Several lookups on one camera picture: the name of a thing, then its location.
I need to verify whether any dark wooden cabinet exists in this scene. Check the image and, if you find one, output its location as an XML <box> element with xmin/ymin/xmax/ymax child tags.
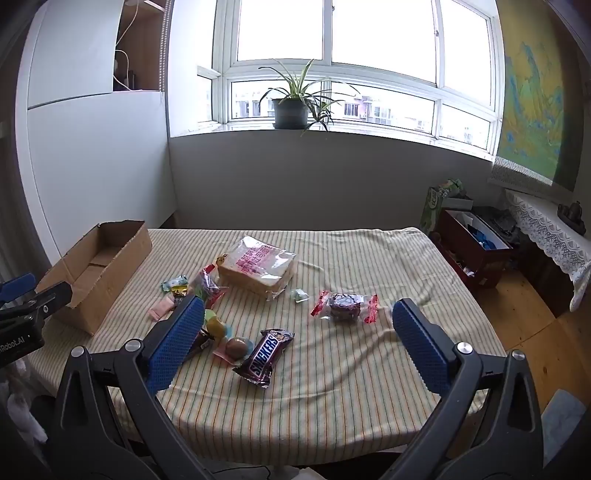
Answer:
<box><xmin>512</xmin><ymin>231</ymin><xmax>578</xmax><ymax>319</ymax></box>

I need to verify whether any brown egg snack packet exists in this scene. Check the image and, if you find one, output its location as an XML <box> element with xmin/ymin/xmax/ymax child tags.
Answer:
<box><xmin>212</xmin><ymin>336</ymin><xmax>254</xmax><ymax>365</ymax></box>

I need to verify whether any striped yellow tablecloth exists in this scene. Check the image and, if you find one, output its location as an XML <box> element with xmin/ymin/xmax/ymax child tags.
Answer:
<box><xmin>28</xmin><ymin>226</ymin><xmax>509</xmax><ymax>467</ymax></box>

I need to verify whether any white lace cloth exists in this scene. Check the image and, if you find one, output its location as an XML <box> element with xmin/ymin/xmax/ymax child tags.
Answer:
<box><xmin>505</xmin><ymin>187</ymin><xmax>591</xmax><ymax>312</ymax></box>

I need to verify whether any light grey cloth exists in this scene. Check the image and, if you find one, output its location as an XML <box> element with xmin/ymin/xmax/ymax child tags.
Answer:
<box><xmin>540</xmin><ymin>390</ymin><xmax>587</xmax><ymax>480</ymax></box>

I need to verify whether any blue plastic bag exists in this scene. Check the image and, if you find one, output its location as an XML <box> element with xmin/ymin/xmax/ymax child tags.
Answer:
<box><xmin>468</xmin><ymin>224</ymin><xmax>502</xmax><ymax>250</ymax></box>

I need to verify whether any wall map poster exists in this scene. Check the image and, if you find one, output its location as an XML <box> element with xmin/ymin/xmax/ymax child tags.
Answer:
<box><xmin>494</xmin><ymin>0</ymin><xmax>578</xmax><ymax>190</ymax></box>

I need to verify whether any white framed window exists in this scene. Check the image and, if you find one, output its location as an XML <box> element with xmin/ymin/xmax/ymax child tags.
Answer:
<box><xmin>198</xmin><ymin>0</ymin><xmax>504</xmax><ymax>162</ymax></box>

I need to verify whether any dark metal ornament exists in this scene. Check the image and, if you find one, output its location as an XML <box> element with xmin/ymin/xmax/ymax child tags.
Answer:
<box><xmin>556</xmin><ymin>200</ymin><xmax>589</xmax><ymax>224</ymax></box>

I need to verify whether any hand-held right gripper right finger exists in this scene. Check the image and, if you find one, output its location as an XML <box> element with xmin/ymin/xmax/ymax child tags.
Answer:
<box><xmin>379</xmin><ymin>298</ymin><xmax>546</xmax><ymax>480</ymax></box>

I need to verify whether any dark red box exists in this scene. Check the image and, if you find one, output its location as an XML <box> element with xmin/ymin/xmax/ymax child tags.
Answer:
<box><xmin>436</xmin><ymin>209</ymin><xmax>515</xmax><ymax>289</ymax></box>

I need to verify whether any red and green snack packet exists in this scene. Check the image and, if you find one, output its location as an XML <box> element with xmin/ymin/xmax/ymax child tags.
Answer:
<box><xmin>189</xmin><ymin>264</ymin><xmax>230</xmax><ymax>309</ymax></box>

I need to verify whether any red-ended pastry packet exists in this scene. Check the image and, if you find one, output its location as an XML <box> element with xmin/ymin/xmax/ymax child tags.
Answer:
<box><xmin>309</xmin><ymin>291</ymin><xmax>380</xmax><ymax>325</ymax></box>

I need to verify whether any pink snack packet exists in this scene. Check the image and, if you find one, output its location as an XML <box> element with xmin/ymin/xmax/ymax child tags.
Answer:
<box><xmin>147</xmin><ymin>295</ymin><xmax>176</xmax><ymax>320</ymax></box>

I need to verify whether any wooden shelf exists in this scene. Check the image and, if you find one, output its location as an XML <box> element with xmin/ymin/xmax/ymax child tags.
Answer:
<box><xmin>113</xmin><ymin>0</ymin><xmax>172</xmax><ymax>92</ymax></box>

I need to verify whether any dark brown candy packet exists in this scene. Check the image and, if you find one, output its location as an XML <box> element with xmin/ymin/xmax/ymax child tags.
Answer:
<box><xmin>187</xmin><ymin>328</ymin><xmax>215</xmax><ymax>357</ymax></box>

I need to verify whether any yellow and teal candy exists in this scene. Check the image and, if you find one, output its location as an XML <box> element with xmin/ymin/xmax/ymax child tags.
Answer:
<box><xmin>203</xmin><ymin>309</ymin><xmax>232</xmax><ymax>342</ymax></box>

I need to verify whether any white plastic bag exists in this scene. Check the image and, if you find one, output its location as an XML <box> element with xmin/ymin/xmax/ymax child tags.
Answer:
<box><xmin>0</xmin><ymin>369</ymin><xmax>47</xmax><ymax>462</ymax></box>

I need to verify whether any brown cardboard box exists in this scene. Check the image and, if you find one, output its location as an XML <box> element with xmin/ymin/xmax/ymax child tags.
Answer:
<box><xmin>36</xmin><ymin>220</ymin><xmax>153</xmax><ymax>336</ymax></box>

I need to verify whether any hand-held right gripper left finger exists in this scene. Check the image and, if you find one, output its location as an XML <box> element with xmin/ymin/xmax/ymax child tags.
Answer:
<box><xmin>46</xmin><ymin>295</ymin><xmax>218</xmax><ymax>480</ymax></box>

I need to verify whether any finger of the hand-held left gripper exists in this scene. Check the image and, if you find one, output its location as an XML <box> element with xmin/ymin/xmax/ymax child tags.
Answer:
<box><xmin>0</xmin><ymin>281</ymin><xmax>74</xmax><ymax>325</ymax></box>
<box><xmin>0</xmin><ymin>273</ymin><xmax>38</xmax><ymax>303</ymax></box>

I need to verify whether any potted spider plant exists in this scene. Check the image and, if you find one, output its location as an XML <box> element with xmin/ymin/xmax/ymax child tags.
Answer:
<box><xmin>257</xmin><ymin>58</ymin><xmax>361</xmax><ymax>137</ymax></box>

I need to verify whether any white cabinet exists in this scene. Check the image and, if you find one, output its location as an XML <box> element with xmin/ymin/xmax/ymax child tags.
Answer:
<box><xmin>16</xmin><ymin>0</ymin><xmax>178</xmax><ymax>278</ymax></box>

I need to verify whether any brown chocolate bar packet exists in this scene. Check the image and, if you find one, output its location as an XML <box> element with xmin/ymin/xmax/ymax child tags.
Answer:
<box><xmin>232</xmin><ymin>329</ymin><xmax>295</xmax><ymax>389</ymax></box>

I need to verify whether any sliced bread packet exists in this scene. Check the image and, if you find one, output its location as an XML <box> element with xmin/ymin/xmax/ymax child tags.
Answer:
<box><xmin>217</xmin><ymin>235</ymin><xmax>296</xmax><ymax>301</ymax></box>

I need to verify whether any green carton box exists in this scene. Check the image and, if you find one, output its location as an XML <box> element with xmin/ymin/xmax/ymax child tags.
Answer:
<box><xmin>420</xmin><ymin>179</ymin><xmax>465</xmax><ymax>236</ymax></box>

